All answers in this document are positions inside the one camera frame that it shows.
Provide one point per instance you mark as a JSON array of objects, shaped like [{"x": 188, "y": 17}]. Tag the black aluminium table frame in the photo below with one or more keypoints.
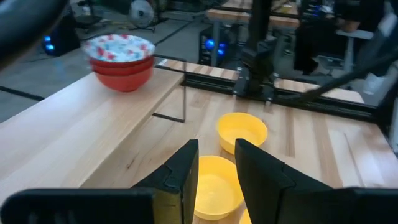
[{"x": 326, "y": 99}]

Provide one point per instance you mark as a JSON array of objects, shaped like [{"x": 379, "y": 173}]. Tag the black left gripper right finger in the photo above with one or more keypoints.
[{"x": 273, "y": 193}]

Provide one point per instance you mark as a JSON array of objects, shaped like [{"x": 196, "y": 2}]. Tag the black box with blue lights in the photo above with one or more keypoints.
[{"x": 60, "y": 40}]

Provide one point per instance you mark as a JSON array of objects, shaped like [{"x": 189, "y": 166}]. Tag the yellow plastic mini bowl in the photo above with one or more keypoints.
[
  {"x": 242, "y": 132},
  {"x": 245, "y": 218},
  {"x": 217, "y": 186}
]

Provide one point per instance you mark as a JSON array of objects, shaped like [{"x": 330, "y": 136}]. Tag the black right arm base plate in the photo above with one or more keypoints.
[{"x": 248, "y": 84}]

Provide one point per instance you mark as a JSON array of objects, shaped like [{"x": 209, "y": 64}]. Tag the wooden background table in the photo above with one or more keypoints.
[{"x": 233, "y": 15}]

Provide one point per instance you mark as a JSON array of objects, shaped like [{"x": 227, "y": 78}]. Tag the black computer with blue lights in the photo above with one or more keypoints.
[{"x": 214, "y": 46}]

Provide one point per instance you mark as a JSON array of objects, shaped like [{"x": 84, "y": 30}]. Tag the round floor fan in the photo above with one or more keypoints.
[{"x": 141, "y": 13}]

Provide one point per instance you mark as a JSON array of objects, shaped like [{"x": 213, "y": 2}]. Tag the red bowl with floral inside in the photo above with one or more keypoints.
[
  {"x": 118, "y": 48},
  {"x": 124, "y": 70},
  {"x": 124, "y": 82}
]

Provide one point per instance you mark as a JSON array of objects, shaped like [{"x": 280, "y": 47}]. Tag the wooden shelf riser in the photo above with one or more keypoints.
[{"x": 77, "y": 124}]

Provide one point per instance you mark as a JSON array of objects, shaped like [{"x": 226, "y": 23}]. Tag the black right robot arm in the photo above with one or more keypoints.
[{"x": 259, "y": 37}]

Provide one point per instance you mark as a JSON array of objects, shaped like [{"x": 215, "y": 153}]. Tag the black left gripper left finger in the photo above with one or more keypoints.
[{"x": 174, "y": 186}]

